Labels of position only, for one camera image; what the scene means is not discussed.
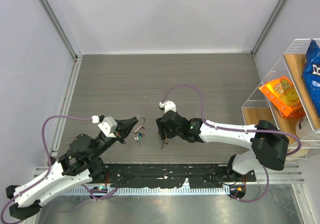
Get keyring with tagged keys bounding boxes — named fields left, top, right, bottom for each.
left=133, top=117, right=146, bottom=142

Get key with yellow tag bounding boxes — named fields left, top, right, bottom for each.
left=160, top=135, right=168, bottom=150

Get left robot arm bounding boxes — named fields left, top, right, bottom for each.
left=4, top=115, right=139, bottom=223

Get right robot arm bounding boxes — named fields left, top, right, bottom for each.
left=155, top=110, right=289, bottom=181

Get orange Scrub Daddy box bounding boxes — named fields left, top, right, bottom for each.
left=258, top=76, right=305, bottom=119

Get blue chip bag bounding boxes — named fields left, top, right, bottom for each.
left=302, top=39, right=320, bottom=116

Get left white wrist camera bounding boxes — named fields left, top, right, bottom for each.
left=97, top=116, right=118, bottom=138

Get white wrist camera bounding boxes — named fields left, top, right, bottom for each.
left=97, top=116, right=118, bottom=138
left=158, top=100, right=177, bottom=113

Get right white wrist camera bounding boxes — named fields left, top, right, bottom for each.
left=158, top=100, right=177, bottom=113

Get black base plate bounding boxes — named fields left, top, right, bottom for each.
left=103, top=163, right=256, bottom=189

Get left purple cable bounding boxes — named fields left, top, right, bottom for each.
left=0, top=114, right=118, bottom=222

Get purple cable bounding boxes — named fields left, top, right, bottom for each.
left=0, top=114, right=118, bottom=222
left=161, top=84, right=302, bottom=204

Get white slotted cable duct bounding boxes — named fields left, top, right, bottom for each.
left=61, top=185, right=230, bottom=197

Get wire shelf rack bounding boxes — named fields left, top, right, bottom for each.
left=241, top=38, right=320, bottom=163

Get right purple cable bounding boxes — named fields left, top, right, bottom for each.
left=161, top=84, right=302, bottom=204

